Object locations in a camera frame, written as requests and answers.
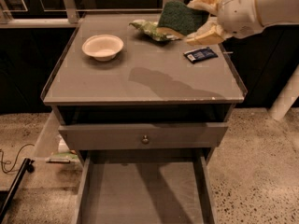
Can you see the crumpled green chip bag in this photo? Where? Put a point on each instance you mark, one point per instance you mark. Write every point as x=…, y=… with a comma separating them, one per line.
x=150, y=28

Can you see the open middle drawer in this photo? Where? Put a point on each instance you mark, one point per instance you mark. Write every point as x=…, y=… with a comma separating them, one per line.
x=168, y=186

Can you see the white pole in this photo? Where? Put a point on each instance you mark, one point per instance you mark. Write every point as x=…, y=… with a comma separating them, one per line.
x=287, y=97

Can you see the black stand leg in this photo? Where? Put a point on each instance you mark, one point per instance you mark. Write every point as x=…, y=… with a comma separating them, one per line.
x=6, y=196

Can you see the closed top drawer with knob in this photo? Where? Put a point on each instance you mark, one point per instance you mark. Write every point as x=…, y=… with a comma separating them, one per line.
x=142, y=136

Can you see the dark blue snack packet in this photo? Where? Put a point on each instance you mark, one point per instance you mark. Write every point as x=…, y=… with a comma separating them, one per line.
x=198, y=55

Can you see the green and yellow sponge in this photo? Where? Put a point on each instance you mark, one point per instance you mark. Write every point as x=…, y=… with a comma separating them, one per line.
x=179, y=20

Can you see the grey drawer cabinet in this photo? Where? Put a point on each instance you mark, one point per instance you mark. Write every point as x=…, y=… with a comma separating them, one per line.
x=147, y=82

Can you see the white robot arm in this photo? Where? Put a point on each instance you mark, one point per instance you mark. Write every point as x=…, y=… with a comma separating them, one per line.
x=277, y=12

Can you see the metal railing frame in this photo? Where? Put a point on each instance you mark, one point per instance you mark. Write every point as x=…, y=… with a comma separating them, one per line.
x=69, y=13

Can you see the clear plastic bin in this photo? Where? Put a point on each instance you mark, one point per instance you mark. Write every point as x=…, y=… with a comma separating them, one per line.
x=50, y=146

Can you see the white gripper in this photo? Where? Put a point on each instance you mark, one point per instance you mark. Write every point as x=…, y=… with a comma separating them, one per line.
x=239, y=12

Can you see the white bowl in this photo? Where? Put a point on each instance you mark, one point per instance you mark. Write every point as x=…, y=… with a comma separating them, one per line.
x=102, y=48

